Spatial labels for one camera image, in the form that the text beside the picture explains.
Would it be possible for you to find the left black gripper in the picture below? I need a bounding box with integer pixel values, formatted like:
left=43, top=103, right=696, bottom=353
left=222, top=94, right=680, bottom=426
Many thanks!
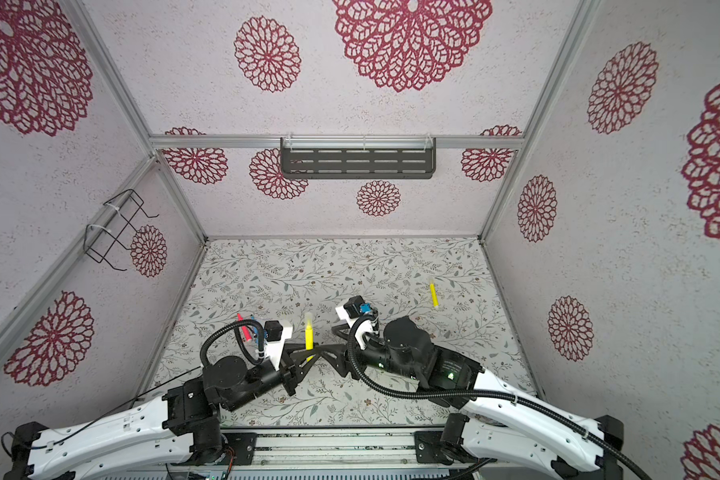
left=227, top=342, right=323, bottom=414

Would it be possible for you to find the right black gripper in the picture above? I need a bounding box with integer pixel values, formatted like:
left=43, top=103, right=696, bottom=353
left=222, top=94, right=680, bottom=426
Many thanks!
left=318, top=321, right=425, bottom=384

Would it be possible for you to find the yellow highlighter pen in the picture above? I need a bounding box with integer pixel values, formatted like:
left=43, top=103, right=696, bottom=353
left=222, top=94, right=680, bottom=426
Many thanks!
left=305, top=325, right=314, bottom=351
left=429, top=282, right=439, bottom=309

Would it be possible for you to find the pink highlighter pen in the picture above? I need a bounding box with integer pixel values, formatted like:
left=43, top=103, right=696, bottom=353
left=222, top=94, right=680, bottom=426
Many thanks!
left=235, top=325, right=257, bottom=344

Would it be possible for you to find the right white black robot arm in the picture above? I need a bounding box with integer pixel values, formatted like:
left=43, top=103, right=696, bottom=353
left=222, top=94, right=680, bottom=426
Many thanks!
left=316, top=315, right=649, bottom=479

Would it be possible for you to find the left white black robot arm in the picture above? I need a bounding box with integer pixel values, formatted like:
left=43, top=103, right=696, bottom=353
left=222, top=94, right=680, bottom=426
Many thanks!
left=4, top=345, right=319, bottom=479

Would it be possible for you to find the blue highlighter pen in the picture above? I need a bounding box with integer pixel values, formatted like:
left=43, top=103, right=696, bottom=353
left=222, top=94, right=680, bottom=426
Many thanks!
left=250, top=314, right=263, bottom=337

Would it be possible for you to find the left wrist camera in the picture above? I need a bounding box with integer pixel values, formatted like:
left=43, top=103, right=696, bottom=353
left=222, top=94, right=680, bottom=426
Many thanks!
left=264, top=320, right=293, bottom=370

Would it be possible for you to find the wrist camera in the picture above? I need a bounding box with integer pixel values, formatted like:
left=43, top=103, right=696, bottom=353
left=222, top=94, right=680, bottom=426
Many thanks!
left=264, top=320, right=293, bottom=370
left=335, top=295, right=379, bottom=350

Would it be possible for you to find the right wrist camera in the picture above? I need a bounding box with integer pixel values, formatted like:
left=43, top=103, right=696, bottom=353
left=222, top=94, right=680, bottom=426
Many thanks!
left=335, top=295, right=379, bottom=350

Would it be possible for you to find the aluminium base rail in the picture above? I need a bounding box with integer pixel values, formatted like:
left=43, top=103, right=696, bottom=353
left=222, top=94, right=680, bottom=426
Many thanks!
left=119, top=425, right=587, bottom=473

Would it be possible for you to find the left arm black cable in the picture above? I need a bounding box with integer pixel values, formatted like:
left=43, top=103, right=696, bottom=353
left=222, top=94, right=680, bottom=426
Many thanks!
left=199, top=319, right=268, bottom=368

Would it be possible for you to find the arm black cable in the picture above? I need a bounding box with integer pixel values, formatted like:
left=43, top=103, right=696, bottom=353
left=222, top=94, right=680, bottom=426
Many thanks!
left=346, top=314, right=652, bottom=480
left=199, top=319, right=268, bottom=368

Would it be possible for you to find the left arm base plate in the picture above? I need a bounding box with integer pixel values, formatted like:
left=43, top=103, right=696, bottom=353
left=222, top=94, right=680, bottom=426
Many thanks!
left=212, top=431, right=258, bottom=467

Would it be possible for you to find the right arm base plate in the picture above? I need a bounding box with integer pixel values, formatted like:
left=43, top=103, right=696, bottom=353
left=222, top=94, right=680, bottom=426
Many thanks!
left=413, top=429, right=497, bottom=465

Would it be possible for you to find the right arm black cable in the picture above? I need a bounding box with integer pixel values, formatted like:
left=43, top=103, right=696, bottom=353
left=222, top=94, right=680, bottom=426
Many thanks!
left=346, top=314, right=652, bottom=480

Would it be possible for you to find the dark metal wall shelf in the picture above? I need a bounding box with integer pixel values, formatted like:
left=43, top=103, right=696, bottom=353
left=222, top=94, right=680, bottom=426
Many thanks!
left=280, top=137, right=437, bottom=180

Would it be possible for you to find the black wire wall basket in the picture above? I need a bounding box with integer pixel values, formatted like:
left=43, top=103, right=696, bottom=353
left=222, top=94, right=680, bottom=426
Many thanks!
left=82, top=188, right=159, bottom=272

